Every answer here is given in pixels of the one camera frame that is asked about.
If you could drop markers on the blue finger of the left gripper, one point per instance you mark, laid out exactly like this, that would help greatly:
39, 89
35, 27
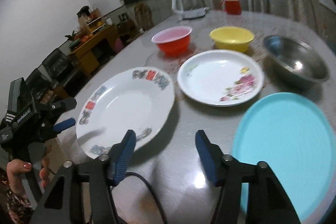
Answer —
59, 127

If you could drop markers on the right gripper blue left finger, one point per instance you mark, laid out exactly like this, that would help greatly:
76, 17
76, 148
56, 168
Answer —
120, 155

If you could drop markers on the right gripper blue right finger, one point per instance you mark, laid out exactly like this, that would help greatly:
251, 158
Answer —
211, 158

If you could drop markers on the white plate with blue pattern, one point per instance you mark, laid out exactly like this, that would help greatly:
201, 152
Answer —
139, 99

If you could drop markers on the turquoise plastic plate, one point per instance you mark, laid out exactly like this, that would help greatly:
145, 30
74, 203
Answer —
292, 134

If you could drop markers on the white plate with pink roses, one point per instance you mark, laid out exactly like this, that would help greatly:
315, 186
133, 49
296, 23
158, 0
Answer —
220, 78

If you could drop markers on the stainless steel bowl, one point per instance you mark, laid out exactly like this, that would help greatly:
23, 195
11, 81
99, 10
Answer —
296, 62

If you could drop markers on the person's left hand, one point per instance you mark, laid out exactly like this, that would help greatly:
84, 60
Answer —
16, 168

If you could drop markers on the black chair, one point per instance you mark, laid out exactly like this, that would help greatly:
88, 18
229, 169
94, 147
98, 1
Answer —
55, 63

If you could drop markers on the wooden sideboard cabinet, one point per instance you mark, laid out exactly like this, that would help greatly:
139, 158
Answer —
95, 30

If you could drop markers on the yellow plastic bowl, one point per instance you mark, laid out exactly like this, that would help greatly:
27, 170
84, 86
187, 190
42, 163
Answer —
232, 38

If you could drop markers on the red plastic bowl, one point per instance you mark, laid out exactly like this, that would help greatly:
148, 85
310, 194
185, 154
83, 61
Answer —
173, 41

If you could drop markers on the red mug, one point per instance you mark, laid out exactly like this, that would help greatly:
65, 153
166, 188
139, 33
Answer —
232, 7

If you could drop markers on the white electric kettle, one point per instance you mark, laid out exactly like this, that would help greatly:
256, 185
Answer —
188, 9

